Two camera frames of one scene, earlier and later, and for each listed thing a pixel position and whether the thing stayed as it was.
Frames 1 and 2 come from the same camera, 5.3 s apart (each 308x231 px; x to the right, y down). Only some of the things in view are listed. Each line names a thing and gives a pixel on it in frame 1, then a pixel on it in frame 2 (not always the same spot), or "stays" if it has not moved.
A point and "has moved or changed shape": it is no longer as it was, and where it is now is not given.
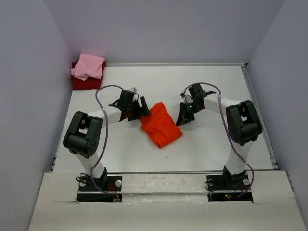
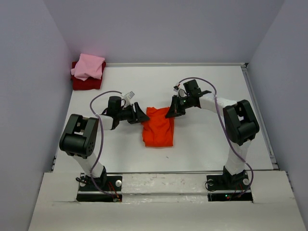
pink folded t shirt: (88, 66) stays
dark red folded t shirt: (90, 83) stays
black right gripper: (184, 118) -> (174, 110)
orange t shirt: (160, 126) has moved or changed shape
